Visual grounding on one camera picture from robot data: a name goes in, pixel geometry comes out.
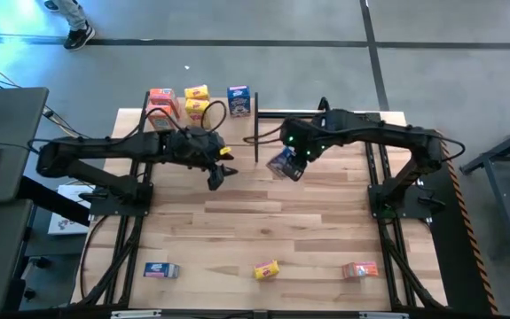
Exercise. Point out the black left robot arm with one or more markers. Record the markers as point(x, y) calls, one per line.
point(104, 148)

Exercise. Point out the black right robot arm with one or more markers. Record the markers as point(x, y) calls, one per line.
point(392, 130)

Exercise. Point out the silver metal bracket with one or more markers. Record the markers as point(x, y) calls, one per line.
point(135, 314)
point(383, 316)

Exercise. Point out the black hazard-striped floor mat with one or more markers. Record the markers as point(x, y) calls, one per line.
point(452, 274)

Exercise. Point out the black round knob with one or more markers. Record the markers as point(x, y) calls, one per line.
point(41, 262)
point(29, 293)

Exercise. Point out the wooden shelf black metal frame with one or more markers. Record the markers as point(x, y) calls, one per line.
point(239, 130)

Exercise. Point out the blue Frosted Flakes cereal box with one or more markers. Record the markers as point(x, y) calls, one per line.
point(159, 269)
point(278, 161)
point(238, 101)

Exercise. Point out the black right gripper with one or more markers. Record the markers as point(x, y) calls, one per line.
point(303, 133)

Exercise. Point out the person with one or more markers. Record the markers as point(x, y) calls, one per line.
point(75, 17)

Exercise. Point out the black aluminium rig frame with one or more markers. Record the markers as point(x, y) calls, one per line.
point(270, 114)

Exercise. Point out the orange Mini-Wheats cereal box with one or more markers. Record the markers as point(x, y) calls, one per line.
point(163, 95)
point(159, 119)
point(361, 269)

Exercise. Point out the white printed box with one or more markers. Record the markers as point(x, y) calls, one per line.
point(66, 223)

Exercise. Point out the yellow Corn Pops cereal box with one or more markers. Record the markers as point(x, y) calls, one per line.
point(196, 111)
point(265, 269)
point(197, 92)

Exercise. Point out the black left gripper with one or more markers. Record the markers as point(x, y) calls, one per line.
point(192, 148)

